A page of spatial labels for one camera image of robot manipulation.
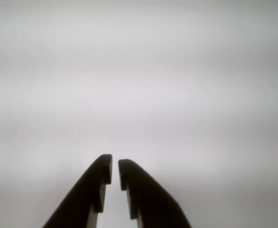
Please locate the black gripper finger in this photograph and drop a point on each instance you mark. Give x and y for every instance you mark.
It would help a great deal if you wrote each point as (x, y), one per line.
(153, 197)
(82, 194)

